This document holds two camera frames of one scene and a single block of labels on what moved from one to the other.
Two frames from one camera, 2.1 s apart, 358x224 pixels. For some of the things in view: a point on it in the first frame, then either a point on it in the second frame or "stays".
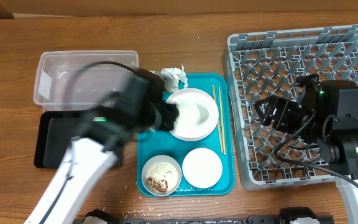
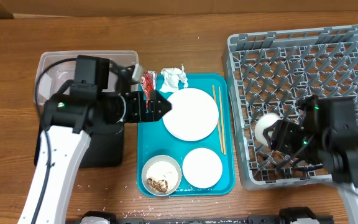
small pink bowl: (202, 168) stays
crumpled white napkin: (172, 76) stays
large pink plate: (198, 114) stays
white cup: (193, 115) → (264, 121)
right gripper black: (283, 106) → (281, 139)
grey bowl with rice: (161, 175) stays
